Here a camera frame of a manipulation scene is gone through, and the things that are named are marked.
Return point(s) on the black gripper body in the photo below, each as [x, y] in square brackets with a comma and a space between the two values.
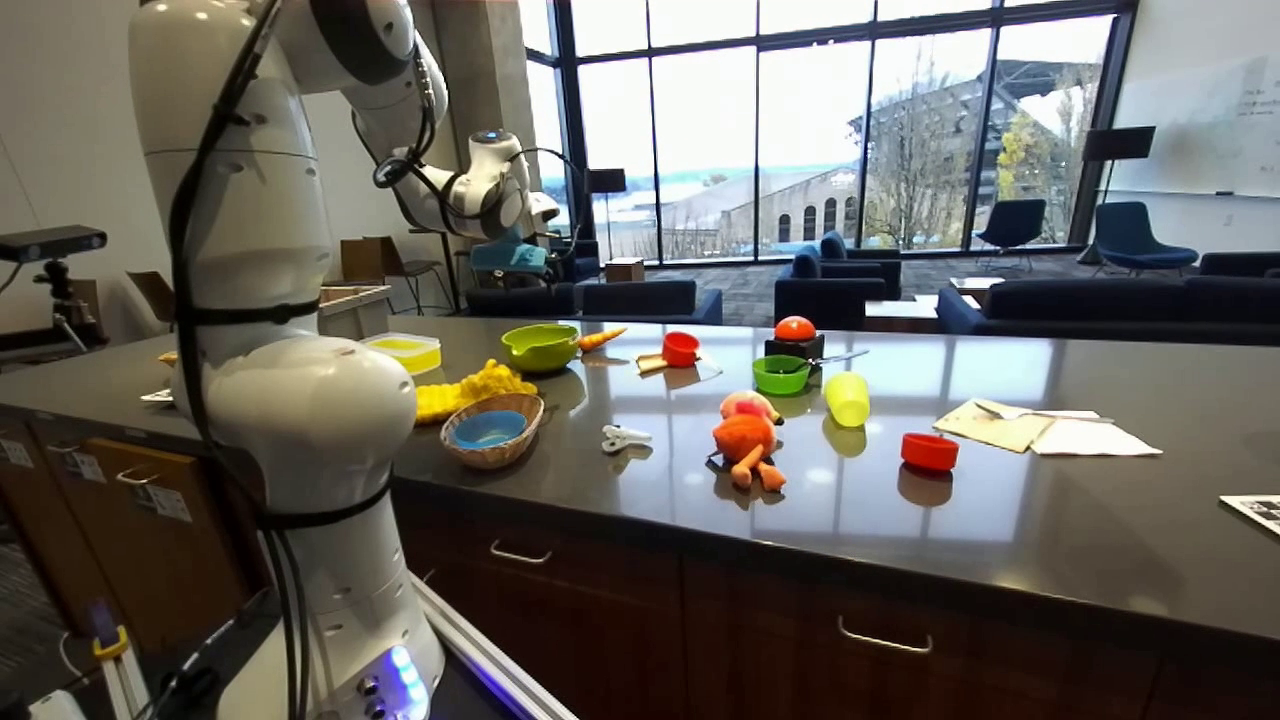
[554, 227]

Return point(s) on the yellow knitted towel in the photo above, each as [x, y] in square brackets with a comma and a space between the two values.
[481, 385]

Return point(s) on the woven wicker basket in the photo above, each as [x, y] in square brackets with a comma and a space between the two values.
[513, 451]

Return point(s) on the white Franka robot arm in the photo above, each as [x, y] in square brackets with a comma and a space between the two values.
[314, 427]

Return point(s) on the orange toy carrot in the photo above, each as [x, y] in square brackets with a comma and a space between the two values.
[601, 342]

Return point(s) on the large green bowl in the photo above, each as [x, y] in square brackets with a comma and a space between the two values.
[541, 353]

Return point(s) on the white toy food slice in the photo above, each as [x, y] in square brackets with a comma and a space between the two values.
[648, 360]

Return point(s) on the small red cup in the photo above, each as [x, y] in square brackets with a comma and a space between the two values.
[682, 348]

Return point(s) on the yellow lidded plastic container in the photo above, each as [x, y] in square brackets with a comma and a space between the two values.
[406, 353]

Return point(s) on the blue bowl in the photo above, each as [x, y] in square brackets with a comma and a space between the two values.
[489, 428]

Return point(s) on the small white clip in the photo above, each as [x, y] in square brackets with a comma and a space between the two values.
[626, 437]

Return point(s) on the orange toy tomato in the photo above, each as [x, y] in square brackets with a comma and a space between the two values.
[799, 331]

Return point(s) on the pink peach plush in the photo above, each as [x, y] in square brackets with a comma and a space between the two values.
[751, 405]

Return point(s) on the small green bowl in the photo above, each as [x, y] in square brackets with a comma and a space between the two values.
[781, 377]

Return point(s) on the orange plush toy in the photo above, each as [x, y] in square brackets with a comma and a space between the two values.
[745, 441]

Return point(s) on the yellow-green plastic cup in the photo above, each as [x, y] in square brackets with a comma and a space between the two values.
[846, 403]

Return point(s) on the wooden side table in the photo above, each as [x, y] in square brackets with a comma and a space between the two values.
[902, 313]

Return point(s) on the brown cardboard piece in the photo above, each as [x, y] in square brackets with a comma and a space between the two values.
[153, 296]

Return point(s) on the brown wooden counter cabinet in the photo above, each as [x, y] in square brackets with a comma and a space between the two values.
[693, 627]

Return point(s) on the low coffee table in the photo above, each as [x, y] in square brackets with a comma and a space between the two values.
[978, 281]

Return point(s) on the small red bowl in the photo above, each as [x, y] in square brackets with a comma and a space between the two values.
[929, 452]

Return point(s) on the dark lounge chair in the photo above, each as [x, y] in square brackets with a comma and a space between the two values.
[1014, 227]

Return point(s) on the beige paper sheet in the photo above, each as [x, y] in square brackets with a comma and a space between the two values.
[995, 427]

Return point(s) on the long dark blue sofa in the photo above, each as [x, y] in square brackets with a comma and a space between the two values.
[1106, 305]

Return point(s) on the white paper sheet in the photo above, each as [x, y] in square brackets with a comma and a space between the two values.
[1092, 437]

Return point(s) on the blue lounge chair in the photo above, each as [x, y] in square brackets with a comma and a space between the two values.
[1135, 243]

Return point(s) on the yellow clamp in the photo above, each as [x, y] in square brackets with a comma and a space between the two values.
[108, 645]

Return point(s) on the printed paper sheet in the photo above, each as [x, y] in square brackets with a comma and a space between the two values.
[1259, 514]

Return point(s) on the black window frame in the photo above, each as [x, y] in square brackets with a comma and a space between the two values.
[755, 121]

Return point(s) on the aluminium frame rail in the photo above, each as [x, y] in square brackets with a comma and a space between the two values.
[504, 661]

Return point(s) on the black camera on tripod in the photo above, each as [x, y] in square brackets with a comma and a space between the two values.
[50, 243]

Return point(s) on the wall whiteboard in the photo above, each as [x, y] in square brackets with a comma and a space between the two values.
[1200, 125]

